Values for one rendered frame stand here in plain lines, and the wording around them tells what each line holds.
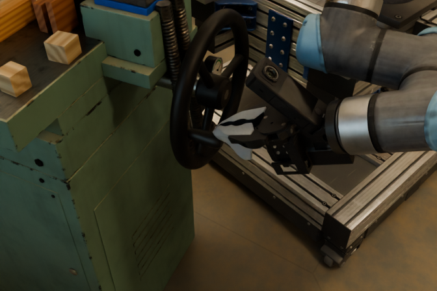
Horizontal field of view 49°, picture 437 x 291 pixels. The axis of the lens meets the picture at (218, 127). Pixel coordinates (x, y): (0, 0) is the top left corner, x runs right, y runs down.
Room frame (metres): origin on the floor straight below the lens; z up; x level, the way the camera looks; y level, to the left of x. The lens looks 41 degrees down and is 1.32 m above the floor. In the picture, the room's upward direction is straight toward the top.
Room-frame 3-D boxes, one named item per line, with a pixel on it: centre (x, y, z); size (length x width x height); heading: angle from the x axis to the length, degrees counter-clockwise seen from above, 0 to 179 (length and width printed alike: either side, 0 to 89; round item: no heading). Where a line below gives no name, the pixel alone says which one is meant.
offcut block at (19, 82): (0.57, 0.30, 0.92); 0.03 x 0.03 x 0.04; 60
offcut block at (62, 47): (0.65, 0.25, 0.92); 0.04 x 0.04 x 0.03; 69
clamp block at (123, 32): (0.75, 0.14, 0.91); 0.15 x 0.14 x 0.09; 156
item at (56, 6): (0.82, 0.22, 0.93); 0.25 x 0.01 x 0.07; 156
